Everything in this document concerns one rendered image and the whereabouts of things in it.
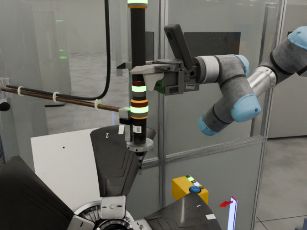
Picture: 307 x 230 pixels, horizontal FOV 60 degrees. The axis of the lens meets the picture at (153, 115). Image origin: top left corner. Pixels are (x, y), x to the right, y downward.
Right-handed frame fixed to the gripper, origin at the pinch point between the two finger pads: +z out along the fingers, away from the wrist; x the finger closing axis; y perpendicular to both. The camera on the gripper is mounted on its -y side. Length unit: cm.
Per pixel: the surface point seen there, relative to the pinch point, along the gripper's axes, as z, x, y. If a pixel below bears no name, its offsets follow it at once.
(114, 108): 1.8, 5.4, 11.5
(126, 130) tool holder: 0.0, 1.2, 16.5
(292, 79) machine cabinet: -347, 220, 65
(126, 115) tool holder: -0.1, 1.1, 12.4
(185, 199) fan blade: -22, 7, 48
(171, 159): -52, 70, 68
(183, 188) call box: -35, 28, 59
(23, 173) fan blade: 25.7, 9.8, 27.4
